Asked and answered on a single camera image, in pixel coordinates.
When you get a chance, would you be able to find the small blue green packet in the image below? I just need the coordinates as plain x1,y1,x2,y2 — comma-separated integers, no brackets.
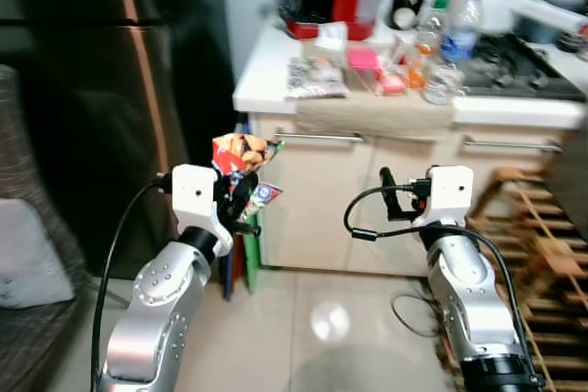
245,180,284,224

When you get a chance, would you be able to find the orange red snack bag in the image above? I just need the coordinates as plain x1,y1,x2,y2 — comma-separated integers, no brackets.
210,132,285,178

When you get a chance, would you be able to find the black fridge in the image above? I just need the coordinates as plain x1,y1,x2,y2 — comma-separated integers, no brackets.
0,0,238,278

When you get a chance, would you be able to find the red cutting board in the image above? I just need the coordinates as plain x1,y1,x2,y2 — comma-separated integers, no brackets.
232,227,247,288

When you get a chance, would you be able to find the green cutting board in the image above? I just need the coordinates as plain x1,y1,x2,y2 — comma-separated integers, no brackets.
243,227,264,294

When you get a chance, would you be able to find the blue cutting board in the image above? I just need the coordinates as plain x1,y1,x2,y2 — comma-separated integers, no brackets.
220,122,236,302

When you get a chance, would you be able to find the cream counter cabinet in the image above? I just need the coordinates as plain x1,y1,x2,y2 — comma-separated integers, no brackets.
246,115,572,275

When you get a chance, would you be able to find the small pink packet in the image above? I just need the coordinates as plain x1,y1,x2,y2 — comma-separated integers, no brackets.
378,70,411,97

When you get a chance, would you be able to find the clear round glass jar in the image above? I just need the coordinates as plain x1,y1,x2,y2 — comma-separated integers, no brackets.
424,62,466,106

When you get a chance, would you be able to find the flat printed snack packet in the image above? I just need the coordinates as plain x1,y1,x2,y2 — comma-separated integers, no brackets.
286,54,349,100

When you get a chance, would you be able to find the pink box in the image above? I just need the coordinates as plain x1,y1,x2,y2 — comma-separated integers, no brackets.
346,45,383,73

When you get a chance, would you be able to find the wooden wine rack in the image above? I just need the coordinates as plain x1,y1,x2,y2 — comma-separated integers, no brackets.
439,167,588,392

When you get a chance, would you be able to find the green-capped drink bottle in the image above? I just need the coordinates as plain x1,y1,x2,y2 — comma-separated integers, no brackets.
417,0,449,83

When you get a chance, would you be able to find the white paper carton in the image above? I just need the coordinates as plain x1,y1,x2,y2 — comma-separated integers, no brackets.
314,22,351,52

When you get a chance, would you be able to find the black gas stove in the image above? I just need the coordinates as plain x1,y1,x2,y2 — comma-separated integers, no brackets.
458,33,586,101

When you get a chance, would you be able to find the clear blue-label water bottle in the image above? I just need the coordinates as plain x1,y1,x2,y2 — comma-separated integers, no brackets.
440,0,484,64

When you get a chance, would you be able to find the white pillow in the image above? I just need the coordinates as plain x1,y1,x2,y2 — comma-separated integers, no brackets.
0,198,76,309

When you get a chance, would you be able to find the small red black utensil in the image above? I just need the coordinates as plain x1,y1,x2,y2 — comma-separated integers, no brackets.
555,24,588,59

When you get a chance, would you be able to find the grey woven chair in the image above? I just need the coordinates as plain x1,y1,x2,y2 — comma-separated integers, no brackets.
0,65,95,392

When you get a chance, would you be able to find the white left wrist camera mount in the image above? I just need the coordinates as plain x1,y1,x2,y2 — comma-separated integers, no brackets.
171,163,236,256

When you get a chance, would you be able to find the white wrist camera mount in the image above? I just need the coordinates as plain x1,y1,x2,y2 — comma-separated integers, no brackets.
413,164,475,229
171,163,236,256

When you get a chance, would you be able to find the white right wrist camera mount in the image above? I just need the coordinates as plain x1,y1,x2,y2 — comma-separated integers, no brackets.
413,164,475,229

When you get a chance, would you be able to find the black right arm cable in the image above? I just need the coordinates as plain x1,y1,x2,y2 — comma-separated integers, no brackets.
344,186,433,242

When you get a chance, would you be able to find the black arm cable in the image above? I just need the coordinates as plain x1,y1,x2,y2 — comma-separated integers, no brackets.
90,176,177,392
344,186,433,242

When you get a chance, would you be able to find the long metal cabinet handle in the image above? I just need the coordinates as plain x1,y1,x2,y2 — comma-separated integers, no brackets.
461,137,564,153
270,129,365,146

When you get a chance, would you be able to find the black floor cable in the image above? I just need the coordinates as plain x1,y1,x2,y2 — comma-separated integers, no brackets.
390,290,444,339

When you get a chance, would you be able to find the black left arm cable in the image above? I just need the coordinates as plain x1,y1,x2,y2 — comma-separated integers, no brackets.
90,176,177,392

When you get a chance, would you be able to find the white pan handle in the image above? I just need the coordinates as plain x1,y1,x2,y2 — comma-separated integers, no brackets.
509,0,588,36

